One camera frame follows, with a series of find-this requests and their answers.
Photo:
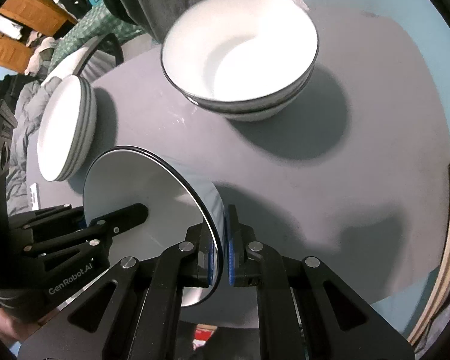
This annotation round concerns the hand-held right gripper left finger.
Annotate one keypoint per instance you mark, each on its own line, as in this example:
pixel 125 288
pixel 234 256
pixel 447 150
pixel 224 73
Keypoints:
pixel 211 258

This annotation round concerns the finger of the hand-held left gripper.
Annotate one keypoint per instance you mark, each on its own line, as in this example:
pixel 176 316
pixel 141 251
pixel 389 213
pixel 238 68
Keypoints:
pixel 48 217
pixel 127 217

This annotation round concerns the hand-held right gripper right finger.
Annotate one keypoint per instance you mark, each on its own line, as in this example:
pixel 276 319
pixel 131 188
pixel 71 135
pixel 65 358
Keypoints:
pixel 231 258

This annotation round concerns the small white dark-rimmed plate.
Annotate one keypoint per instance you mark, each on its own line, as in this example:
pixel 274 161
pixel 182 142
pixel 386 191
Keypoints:
pixel 135 180

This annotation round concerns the person's left hand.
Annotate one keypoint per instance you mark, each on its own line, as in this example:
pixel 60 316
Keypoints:
pixel 7 332

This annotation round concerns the white smartphone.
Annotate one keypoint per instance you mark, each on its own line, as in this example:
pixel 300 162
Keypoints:
pixel 33 195

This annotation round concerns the grey puffer jacket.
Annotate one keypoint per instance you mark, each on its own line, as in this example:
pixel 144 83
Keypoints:
pixel 20 146

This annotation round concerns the red packet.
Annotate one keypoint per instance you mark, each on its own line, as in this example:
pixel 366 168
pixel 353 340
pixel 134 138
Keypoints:
pixel 206 335

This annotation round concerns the small white ribbed bowl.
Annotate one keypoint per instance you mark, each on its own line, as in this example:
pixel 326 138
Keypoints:
pixel 60 127
pixel 92 120

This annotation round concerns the black clothing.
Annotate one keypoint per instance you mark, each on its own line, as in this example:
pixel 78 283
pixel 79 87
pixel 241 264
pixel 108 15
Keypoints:
pixel 11 86

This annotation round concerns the large white ribbed bowl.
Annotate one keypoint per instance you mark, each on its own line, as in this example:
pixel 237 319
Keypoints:
pixel 247 45
pixel 255 116

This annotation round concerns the white cloth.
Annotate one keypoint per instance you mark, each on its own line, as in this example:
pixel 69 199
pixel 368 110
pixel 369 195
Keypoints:
pixel 41 54

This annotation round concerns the wooden cabinet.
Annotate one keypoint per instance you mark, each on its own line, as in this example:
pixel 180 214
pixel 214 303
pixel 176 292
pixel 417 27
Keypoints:
pixel 33 7

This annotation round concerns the teal box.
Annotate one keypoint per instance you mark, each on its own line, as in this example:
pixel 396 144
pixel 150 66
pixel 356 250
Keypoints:
pixel 95 0

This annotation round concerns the black curved chair frame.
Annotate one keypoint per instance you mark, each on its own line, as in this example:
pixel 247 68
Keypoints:
pixel 114 48

